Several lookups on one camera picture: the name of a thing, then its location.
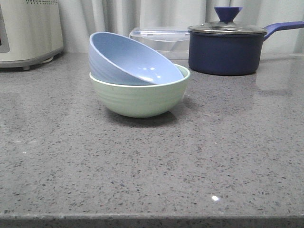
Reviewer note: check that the light blue bowl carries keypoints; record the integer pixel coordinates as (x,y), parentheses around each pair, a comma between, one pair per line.
(117,59)

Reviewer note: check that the white curtain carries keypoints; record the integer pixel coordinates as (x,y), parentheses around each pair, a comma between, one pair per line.
(81,18)

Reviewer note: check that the white kitchen appliance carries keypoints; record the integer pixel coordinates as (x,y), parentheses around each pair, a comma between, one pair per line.
(30,32)

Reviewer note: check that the light green bowl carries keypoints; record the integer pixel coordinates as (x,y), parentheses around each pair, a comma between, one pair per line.
(141,101)

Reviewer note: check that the clear plastic food container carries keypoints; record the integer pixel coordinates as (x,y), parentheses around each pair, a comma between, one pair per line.
(171,42)

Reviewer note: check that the dark blue saucepan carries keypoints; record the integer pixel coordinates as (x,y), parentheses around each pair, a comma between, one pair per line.
(231,54)

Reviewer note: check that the glass lid blue knob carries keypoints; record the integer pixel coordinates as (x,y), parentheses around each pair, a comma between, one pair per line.
(226,25)

